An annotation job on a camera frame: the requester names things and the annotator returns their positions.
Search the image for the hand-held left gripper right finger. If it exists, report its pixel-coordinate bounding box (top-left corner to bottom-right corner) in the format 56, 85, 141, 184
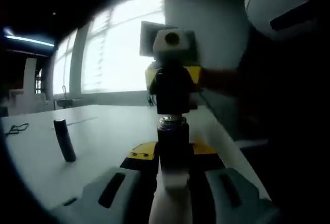
187, 141, 281, 224

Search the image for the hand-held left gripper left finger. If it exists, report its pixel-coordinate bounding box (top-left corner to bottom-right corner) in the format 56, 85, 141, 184
53, 141, 162, 224

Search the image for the tall black bottle cap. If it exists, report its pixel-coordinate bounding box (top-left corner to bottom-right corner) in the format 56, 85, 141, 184
156, 68, 196, 115

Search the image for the small dark cosmetic bottle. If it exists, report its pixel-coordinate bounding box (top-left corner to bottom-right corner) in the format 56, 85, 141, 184
53, 119, 77, 162

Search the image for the tall dark cosmetic bottle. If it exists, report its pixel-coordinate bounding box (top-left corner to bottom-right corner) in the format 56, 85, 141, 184
148, 115, 193, 224

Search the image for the window with blinds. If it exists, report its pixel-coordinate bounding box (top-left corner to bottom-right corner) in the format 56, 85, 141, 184
53, 0, 166, 98

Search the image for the white table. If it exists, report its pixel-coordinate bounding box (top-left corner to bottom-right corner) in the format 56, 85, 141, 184
0, 104, 271, 224

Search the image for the white worn chest device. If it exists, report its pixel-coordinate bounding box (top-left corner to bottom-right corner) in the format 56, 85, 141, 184
244, 0, 311, 41

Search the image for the ceiling light strip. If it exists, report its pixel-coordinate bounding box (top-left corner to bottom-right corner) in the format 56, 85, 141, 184
4, 27, 55, 47

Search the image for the black wall monitor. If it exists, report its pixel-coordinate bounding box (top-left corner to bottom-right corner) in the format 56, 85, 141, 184
139, 21, 198, 59

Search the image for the black power cable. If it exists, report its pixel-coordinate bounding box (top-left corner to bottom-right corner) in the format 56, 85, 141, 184
5, 123, 29, 136

